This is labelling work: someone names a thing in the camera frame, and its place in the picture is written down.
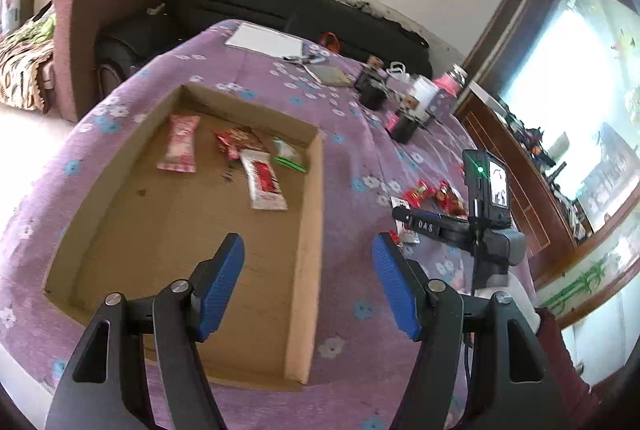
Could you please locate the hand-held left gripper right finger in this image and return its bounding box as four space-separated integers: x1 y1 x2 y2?
371 231 571 430

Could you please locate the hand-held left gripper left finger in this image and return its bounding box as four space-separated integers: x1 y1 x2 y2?
44 232 246 430

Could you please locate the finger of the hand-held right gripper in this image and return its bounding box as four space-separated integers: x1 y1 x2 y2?
417 209 471 224
391 205 473 256

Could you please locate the red packet with gold coin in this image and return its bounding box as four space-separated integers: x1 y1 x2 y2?
434 181 470 217

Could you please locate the shallow cardboard box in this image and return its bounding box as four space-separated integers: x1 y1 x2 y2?
42 84 326 386

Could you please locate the person's right forearm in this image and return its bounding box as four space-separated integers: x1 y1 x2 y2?
535 307 601 430

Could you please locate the person's right hand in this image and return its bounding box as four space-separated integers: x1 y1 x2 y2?
472 272 543 331

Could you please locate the wooden cabinet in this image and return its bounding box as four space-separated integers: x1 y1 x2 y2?
452 80 591 291

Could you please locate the black orange toy figure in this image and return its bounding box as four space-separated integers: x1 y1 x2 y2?
515 120 556 168

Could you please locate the purple floral tablecloth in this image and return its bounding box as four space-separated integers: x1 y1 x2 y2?
0 19 541 430

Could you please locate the black cup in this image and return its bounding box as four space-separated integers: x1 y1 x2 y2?
355 56 390 111
387 96 427 145

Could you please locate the pink bottle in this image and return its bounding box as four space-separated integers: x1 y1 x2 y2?
432 64 471 97

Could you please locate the crinkled red snack packet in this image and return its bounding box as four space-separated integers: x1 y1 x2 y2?
212 126 268 161

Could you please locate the clear green snack packet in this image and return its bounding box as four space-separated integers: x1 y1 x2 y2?
272 137 307 173

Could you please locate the small pink snack packet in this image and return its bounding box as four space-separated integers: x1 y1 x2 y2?
156 114 202 173

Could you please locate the wooden framed window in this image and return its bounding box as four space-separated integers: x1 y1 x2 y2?
460 0 640 233

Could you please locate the bunch of keys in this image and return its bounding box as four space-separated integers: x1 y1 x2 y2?
282 51 326 66

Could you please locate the white paper sheet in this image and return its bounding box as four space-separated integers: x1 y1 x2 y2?
225 23 304 58

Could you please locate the maroon armchair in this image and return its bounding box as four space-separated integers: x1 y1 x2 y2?
52 0 181 123

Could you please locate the brown patterned blanket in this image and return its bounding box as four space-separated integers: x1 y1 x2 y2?
0 7 57 113

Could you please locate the black cable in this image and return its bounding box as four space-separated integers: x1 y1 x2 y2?
462 332 474 411

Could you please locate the green bamboo wall sticker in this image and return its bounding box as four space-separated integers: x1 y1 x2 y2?
537 255 613 311

